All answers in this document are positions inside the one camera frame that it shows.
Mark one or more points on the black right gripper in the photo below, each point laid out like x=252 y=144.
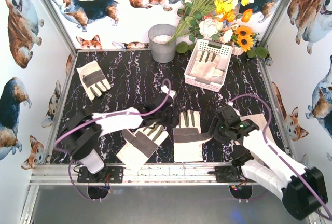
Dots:
x=216 y=127

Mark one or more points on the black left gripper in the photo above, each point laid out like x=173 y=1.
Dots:
x=165 y=112

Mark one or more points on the white grey glove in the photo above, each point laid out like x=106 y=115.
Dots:
x=188 y=139
x=141 y=145
x=93 y=80

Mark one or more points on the white glove with green fingers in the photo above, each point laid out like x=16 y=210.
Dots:
x=205 y=66

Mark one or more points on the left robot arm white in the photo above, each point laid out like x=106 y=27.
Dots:
x=80 y=135

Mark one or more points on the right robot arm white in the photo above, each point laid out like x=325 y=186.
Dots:
x=301 y=189

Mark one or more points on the white perforated storage basket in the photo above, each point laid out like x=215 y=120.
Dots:
x=225 y=51

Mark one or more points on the white glove near right base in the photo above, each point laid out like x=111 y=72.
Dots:
x=258 y=119

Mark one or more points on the green moss ball left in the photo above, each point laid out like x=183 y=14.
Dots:
x=182 y=47

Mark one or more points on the green moss ball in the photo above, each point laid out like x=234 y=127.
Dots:
x=260 y=52
x=182 y=47

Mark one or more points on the grey metal bucket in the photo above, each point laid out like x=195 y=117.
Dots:
x=162 y=44

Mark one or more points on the green moss ball right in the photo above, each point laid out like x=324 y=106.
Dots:
x=260 y=52

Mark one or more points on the sunflower pot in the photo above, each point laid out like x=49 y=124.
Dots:
x=244 y=39

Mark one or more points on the artificial flower bouquet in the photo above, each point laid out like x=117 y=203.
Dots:
x=211 y=19

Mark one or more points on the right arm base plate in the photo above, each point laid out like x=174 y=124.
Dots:
x=227 y=174

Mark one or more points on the aluminium front rail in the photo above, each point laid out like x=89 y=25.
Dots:
x=149 y=174

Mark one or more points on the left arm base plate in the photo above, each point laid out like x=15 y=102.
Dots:
x=110 y=174

